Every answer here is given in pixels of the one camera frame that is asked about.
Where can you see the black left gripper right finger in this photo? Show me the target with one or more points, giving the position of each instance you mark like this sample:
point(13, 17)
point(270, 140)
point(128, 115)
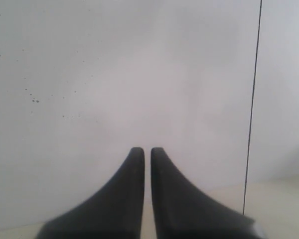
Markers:
point(182, 211)

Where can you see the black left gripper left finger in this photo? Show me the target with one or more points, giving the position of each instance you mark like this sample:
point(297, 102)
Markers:
point(114, 212)

